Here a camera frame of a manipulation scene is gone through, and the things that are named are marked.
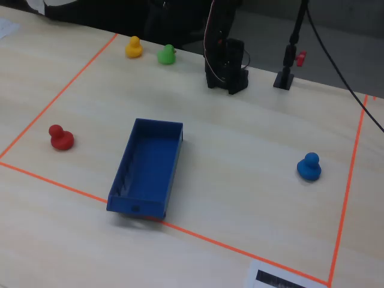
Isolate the red rubber duck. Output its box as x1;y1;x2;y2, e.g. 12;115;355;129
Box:
48;124;75;151

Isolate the green rubber duck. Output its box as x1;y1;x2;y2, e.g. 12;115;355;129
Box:
157;44;177;65

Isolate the red white arm wire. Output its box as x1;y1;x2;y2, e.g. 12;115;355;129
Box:
203;0;250;83

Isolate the blue plastic box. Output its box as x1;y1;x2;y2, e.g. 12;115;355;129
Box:
106;118;184;222

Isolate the white paper with black bar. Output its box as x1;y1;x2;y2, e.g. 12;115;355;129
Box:
245;259;329;288

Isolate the black cable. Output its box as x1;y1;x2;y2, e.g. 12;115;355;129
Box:
304;4;384;133

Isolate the blue rubber duck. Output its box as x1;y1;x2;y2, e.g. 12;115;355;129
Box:
296;152;322;182

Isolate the orange tape strip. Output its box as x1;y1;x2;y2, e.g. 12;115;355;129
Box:
0;161;331;286
327;94;369;286
0;32;119;160

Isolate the yellow rubber duck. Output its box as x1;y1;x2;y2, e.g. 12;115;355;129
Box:
125;35;143;59

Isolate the black camera stand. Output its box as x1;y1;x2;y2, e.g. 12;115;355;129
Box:
272;0;310;91

